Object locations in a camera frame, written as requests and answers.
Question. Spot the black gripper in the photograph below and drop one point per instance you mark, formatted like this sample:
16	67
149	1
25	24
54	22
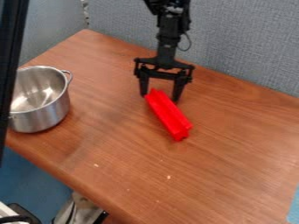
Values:
177	72

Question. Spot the red star-shaped block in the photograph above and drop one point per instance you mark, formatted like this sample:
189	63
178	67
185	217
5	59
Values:
170	117

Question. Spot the stainless steel pot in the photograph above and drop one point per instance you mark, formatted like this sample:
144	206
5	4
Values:
41	102

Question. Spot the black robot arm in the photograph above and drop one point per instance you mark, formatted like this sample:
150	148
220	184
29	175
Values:
173	23

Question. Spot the metal table leg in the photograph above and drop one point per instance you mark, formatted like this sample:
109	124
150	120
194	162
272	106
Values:
78	211

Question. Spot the black vertical foreground post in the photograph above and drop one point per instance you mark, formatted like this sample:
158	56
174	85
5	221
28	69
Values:
12	23

